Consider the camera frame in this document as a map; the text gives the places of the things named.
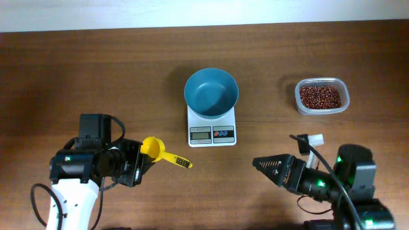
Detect teal plastic bowl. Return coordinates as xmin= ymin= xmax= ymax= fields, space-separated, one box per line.
xmin=184 ymin=68 xmax=239 ymax=119

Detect red beans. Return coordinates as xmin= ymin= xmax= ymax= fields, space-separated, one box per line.
xmin=299 ymin=86 xmax=342 ymax=109

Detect clear plastic container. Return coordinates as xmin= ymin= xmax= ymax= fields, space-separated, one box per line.
xmin=295 ymin=77 xmax=350 ymax=116

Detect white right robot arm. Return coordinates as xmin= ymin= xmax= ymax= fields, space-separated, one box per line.
xmin=252 ymin=144 xmax=396 ymax=229

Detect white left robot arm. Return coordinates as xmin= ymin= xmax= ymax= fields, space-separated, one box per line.
xmin=47 ymin=114 xmax=148 ymax=229

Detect white digital kitchen scale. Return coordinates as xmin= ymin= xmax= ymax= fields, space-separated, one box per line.
xmin=187 ymin=107 xmax=237 ymax=148

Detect yellow plastic scoop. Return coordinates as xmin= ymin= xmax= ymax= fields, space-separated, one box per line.
xmin=141 ymin=137 xmax=193 ymax=169

